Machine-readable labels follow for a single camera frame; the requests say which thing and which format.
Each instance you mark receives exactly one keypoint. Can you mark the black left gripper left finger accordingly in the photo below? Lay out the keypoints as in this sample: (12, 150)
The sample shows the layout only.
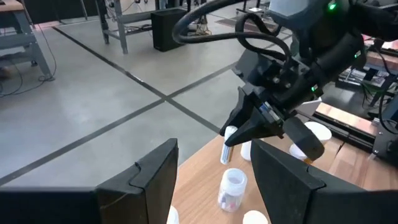
(149, 193)

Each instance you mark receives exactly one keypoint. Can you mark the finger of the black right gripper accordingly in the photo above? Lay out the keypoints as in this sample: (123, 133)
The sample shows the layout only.
(258, 130)
(242, 112)

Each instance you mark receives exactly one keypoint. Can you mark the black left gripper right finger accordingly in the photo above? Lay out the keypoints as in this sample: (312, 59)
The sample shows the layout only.
(289, 196)

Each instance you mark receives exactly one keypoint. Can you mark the amber pill bottle white cap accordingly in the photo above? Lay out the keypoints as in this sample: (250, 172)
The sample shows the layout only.
(297, 152)

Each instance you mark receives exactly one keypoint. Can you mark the clear bottle pink pills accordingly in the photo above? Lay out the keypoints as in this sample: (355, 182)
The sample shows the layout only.
(231, 193)

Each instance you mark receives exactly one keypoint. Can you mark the wide amber bottle white cap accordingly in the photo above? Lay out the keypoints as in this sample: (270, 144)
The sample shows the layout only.
(320, 132)

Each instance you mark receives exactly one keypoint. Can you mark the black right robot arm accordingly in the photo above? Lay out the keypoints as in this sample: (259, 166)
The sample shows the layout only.
(342, 46)

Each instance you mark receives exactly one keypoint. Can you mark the wooden shelf black metal legs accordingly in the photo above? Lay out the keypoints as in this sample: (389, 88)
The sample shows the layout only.
(199, 174)

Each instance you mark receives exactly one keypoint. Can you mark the small orange bottle white cap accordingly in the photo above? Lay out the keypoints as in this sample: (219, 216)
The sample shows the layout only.
(255, 218)

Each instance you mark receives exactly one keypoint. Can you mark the black box speaker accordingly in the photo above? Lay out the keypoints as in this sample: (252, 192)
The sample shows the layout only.
(168, 31)

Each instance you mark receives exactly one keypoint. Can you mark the grey metal workbench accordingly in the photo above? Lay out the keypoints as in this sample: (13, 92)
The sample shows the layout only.
(121, 28)
(21, 40)

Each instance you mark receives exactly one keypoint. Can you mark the black aluminium table frame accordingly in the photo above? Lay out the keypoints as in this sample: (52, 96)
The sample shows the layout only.
(342, 127)

